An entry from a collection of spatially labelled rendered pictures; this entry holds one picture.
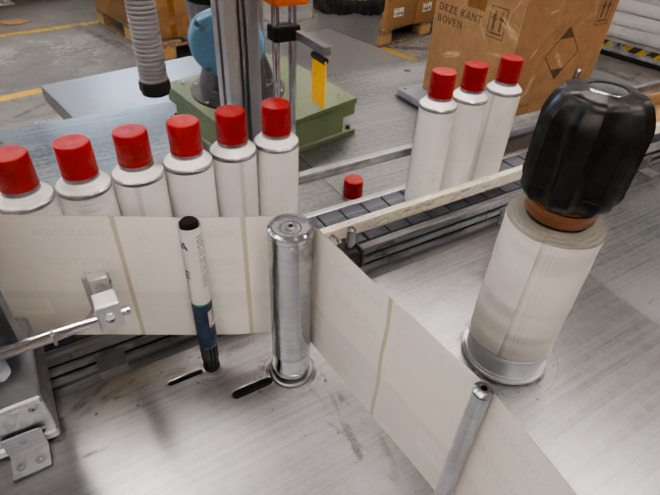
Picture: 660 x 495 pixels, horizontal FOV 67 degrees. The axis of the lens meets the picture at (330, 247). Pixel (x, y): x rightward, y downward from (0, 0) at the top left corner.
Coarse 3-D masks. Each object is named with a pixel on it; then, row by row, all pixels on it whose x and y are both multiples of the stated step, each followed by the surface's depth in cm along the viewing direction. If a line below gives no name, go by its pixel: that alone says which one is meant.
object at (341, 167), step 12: (648, 84) 100; (516, 120) 84; (528, 120) 86; (408, 144) 75; (360, 156) 72; (372, 156) 72; (384, 156) 73; (396, 156) 74; (312, 168) 69; (324, 168) 69; (336, 168) 69; (348, 168) 70; (360, 168) 72; (300, 180) 67; (312, 180) 68
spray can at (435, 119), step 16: (432, 80) 66; (448, 80) 65; (432, 96) 66; (448, 96) 66; (432, 112) 67; (448, 112) 66; (416, 128) 70; (432, 128) 68; (448, 128) 68; (416, 144) 71; (432, 144) 69; (448, 144) 71; (416, 160) 72; (432, 160) 71; (416, 176) 73; (432, 176) 72; (416, 192) 75; (432, 192) 75; (432, 208) 77
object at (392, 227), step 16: (512, 160) 90; (400, 192) 80; (480, 192) 81; (496, 192) 81; (352, 208) 76; (368, 208) 76; (448, 208) 77; (320, 224) 72; (400, 224) 73; (368, 240) 71; (80, 336) 54
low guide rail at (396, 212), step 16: (656, 128) 96; (496, 176) 78; (512, 176) 80; (448, 192) 74; (464, 192) 76; (384, 208) 70; (400, 208) 70; (416, 208) 72; (336, 224) 67; (352, 224) 67; (368, 224) 69; (384, 224) 70
